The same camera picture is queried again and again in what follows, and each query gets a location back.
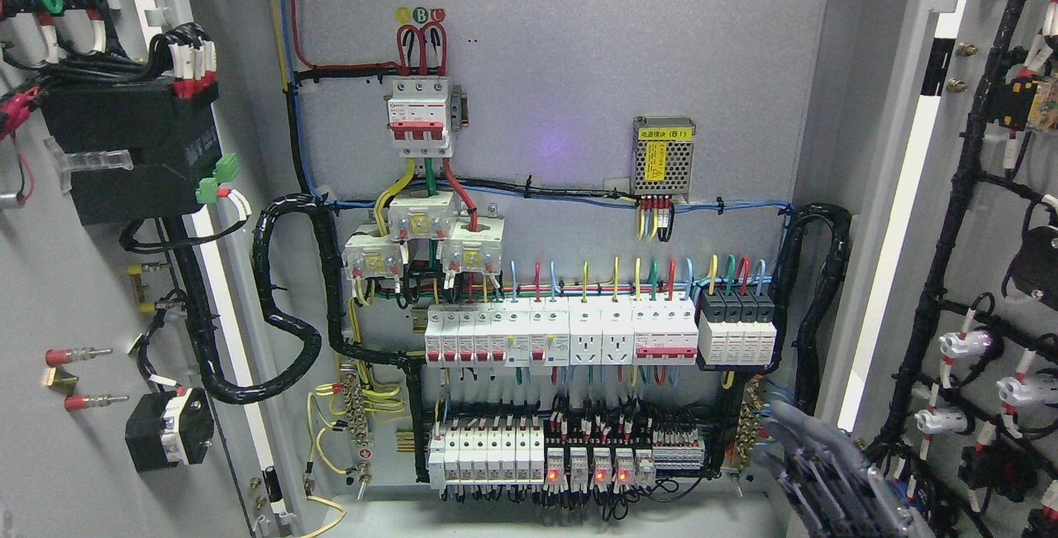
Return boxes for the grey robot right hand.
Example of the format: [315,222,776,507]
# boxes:
[752,402,935,537]

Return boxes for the grey cabinet door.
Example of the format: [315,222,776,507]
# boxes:
[1,0,311,537]
[784,0,1056,537]

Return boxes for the black surge protector block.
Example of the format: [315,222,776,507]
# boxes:
[696,291,779,374]

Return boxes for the white socket breaker row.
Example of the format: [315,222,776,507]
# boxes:
[424,296,698,374]

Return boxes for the relay terminal row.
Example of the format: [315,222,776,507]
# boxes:
[426,412,707,498]

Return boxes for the metal mesh power supply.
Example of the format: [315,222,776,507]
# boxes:
[631,116,696,199]

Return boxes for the white current transformers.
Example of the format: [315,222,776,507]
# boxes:
[344,191,506,296]

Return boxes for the red white main breaker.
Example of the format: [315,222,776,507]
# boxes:
[386,75,466,159]

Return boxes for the yellow terminal connector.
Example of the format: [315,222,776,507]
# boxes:
[125,262,177,313]

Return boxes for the black digital power meter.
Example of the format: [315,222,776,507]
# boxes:
[39,78,239,226]

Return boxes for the red terminal connector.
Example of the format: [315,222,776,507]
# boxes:
[43,346,129,413]

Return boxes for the black right cable loom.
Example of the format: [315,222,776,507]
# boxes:
[773,203,854,415]

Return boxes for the black cable loom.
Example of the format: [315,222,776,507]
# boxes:
[773,203,854,415]
[190,193,431,405]

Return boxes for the white rotary switch left door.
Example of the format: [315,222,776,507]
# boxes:
[125,388,214,474]

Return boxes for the black left cable loom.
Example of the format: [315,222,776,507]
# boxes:
[190,193,431,405]

